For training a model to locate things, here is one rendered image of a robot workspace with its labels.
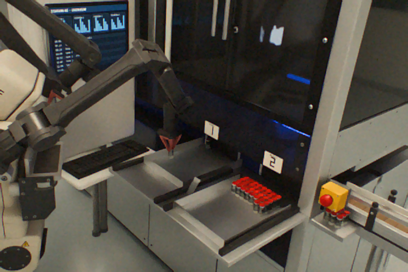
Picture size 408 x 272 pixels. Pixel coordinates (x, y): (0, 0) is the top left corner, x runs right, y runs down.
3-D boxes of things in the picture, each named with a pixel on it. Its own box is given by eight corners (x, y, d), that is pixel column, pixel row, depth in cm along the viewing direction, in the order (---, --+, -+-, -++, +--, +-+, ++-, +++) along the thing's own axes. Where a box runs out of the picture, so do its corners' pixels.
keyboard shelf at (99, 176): (122, 138, 220) (122, 133, 219) (159, 157, 205) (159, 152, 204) (41, 166, 189) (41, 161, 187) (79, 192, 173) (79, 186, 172)
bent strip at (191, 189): (193, 189, 162) (195, 176, 160) (199, 193, 160) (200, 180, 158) (165, 201, 153) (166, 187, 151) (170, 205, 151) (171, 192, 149)
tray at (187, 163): (202, 142, 200) (203, 136, 198) (241, 165, 183) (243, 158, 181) (143, 162, 178) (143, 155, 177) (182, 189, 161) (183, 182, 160)
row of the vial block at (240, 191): (233, 190, 164) (234, 180, 162) (268, 213, 152) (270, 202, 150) (229, 192, 162) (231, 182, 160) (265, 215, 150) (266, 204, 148)
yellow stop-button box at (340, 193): (328, 196, 151) (333, 179, 148) (347, 206, 147) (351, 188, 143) (316, 203, 146) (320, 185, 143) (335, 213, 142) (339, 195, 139)
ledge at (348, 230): (331, 210, 161) (332, 206, 160) (363, 227, 153) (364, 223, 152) (309, 223, 152) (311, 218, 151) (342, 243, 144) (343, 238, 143)
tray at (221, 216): (238, 181, 171) (239, 173, 169) (289, 212, 154) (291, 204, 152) (172, 209, 149) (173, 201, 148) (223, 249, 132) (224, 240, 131)
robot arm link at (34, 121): (2, 129, 114) (11, 146, 113) (33, 107, 114) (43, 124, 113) (23, 135, 123) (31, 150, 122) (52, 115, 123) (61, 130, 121)
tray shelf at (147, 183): (195, 142, 204) (195, 139, 203) (317, 212, 158) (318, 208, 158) (108, 170, 173) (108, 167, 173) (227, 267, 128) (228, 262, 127)
